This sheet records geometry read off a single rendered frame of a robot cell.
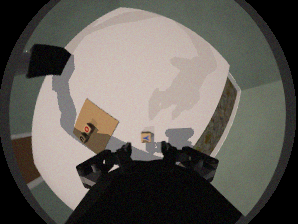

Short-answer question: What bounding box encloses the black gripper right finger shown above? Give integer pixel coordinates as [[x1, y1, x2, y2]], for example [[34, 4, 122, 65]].
[[158, 141, 219, 182]]

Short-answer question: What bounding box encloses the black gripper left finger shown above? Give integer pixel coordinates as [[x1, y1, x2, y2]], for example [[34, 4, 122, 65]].
[[76, 142, 139, 189]]

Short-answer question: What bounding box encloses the tan square mat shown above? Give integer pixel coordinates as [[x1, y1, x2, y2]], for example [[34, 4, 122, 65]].
[[73, 98, 119, 154]]

